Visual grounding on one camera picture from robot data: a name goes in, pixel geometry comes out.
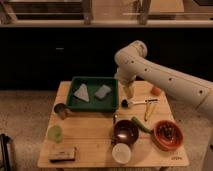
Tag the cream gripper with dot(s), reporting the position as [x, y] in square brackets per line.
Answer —
[129, 91]

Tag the grey towel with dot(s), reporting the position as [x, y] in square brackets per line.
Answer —
[82, 93]

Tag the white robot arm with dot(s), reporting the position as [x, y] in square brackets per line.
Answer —
[131, 63]

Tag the black-headed dish brush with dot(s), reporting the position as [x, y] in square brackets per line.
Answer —
[129, 103]

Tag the small orange fruit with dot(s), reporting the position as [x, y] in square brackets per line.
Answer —
[155, 91]

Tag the grey-blue sponge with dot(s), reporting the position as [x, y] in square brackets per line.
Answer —
[102, 92]

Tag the green cucumber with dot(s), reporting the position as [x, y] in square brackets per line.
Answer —
[140, 126]

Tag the green plastic tray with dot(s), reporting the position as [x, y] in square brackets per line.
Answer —
[109, 103]

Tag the dark purple bowl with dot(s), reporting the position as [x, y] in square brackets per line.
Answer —
[125, 131]

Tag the orange terracotta bowl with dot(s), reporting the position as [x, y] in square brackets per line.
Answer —
[167, 135]

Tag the white small bowl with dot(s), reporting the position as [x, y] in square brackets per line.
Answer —
[121, 153]

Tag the dark metal cup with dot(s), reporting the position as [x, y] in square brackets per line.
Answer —
[61, 110]

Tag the green plastic cup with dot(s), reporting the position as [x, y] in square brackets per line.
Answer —
[55, 134]

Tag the brown scrub block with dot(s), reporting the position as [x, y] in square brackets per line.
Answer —
[59, 154]

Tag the black stand at left edge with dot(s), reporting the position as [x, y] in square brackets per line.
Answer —
[5, 161]

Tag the wooden shelf rack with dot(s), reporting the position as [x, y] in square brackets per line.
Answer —
[106, 13]

